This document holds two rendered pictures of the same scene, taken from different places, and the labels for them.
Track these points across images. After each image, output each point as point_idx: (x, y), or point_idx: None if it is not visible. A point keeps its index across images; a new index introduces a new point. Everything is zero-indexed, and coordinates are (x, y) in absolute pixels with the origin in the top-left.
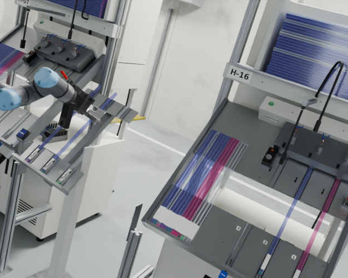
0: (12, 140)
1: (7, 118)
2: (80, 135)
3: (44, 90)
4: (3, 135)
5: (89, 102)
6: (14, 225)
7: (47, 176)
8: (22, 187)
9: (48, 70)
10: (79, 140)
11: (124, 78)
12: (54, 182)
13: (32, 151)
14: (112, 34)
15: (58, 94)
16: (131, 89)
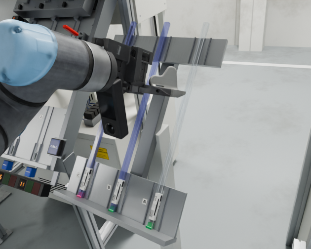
0: (47, 158)
1: (26, 127)
2: (124, 96)
3: (34, 88)
4: (31, 156)
5: (144, 62)
6: (103, 246)
7: (127, 225)
8: None
9: (11, 28)
10: (126, 104)
11: (147, 1)
12: (146, 236)
13: (81, 174)
14: None
15: (76, 81)
16: (158, 14)
